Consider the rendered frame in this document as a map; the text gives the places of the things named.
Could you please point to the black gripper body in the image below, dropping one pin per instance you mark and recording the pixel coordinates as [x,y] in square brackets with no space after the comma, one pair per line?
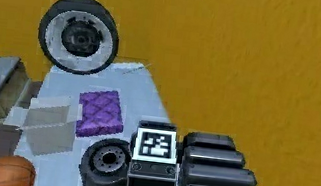
[106,168]

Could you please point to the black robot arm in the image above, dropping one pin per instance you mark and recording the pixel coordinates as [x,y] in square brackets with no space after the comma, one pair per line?
[213,174]

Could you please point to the pale blue bed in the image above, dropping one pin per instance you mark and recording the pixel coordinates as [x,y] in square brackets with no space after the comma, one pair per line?
[119,86]

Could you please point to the purple quilted cushion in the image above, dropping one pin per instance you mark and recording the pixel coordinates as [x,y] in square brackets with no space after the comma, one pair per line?
[100,113]

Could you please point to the pale grey open box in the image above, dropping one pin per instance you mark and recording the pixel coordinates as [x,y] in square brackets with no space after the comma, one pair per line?
[48,128]

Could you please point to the orange basketball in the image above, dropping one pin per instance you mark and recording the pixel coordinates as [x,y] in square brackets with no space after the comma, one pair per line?
[7,172]

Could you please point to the black tyre with white rim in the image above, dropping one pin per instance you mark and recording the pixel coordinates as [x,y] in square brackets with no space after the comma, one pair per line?
[79,34]

